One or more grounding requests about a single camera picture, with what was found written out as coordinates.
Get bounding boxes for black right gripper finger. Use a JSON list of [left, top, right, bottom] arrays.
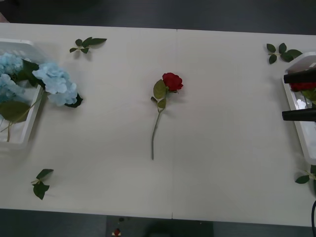
[[282, 109, 316, 123], [283, 70, 316, 84]]

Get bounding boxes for pale blue flower dark leaves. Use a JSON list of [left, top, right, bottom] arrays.
[[0, 59, 84, 133]]

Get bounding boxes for pale blue flower olive leaf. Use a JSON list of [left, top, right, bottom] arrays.
[[0, 73, 32, 124]]

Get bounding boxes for shallow white box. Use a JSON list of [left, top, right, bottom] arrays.
[[0, 38, 51, 152], [281, 51, 316, 165]]

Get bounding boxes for loose green leaf twig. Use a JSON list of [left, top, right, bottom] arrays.
[[69, 37, 108, 54], [266, 42, 303, 65], [31, 168, 54, 200], [295, 164, 316, 185]]

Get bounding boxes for dark robot torso base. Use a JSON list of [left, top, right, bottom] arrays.
[[106, 215, 215, 237]]

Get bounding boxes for pale blue flower with stem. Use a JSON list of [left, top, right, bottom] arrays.
[[0, 52, 25, 143]]

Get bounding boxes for black cable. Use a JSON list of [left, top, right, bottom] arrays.
[[311, 199, 316, 229]]

